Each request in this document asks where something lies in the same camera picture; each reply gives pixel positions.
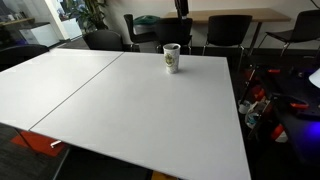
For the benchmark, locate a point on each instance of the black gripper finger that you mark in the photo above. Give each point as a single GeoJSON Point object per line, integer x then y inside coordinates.
{"type": "Point", "coordinates": [184, 7]}
{"type": "Point", "coordinates": [178, 7]}

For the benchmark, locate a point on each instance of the black marker pen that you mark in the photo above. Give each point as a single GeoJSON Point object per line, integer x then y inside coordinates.
{"type": "Point", "coordinates": [172, 48]}

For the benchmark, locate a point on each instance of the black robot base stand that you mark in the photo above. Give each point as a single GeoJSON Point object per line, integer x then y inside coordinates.
{"type": "Point", "coordinates": [283, 86]}

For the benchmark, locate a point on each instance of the black chair centre back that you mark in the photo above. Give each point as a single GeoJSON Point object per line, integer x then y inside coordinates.
{"type": "Point", "coordinates": [174, 30]}

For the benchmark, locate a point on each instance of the green bin bag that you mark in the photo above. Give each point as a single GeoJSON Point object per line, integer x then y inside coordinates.
{"type": "Point", "coordinates": [145, 20]}

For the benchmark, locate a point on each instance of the white paper cup with logo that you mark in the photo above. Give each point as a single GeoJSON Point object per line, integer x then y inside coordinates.
{"type": "Point", "coordinates": [171, 58]}

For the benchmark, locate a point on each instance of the black chair right of centre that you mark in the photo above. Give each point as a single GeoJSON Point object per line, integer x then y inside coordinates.
{"type": "Point", "coordinates": [227, 30]}

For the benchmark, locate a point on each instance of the black chair by green bin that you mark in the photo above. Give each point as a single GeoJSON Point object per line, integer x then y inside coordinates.
{"type": "Point", "coordinates": [141, 39]}

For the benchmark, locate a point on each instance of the black chair behind table left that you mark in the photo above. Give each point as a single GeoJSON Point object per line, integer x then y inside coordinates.
{"type": "Point", "coordinates": [104, 40]}

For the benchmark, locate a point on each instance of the green potted plant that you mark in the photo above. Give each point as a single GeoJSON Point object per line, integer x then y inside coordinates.
{"type": "Point", "coordinates": [88, 13]}

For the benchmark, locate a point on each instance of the black chair far right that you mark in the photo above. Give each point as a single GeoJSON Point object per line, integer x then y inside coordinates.
{"type": "Point", "coordinates": [306, 28]}

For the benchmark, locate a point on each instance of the white cabinet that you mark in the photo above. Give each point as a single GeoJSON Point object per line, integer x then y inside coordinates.
{"type": "Point", "coordinates": [40, 33]}

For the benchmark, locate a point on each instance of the orange clamp on robot stand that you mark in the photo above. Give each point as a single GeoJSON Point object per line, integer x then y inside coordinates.
{"type": "Point", "coordinates": [299, 106]}

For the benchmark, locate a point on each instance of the black chair far left edge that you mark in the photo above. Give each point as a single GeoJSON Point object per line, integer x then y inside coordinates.
{"type": "Point", "coordinates": [15, 55]}

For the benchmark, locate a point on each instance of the orange floor mat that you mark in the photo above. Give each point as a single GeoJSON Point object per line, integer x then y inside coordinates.
{"type": "Point", "coordinates": [39, 143]}

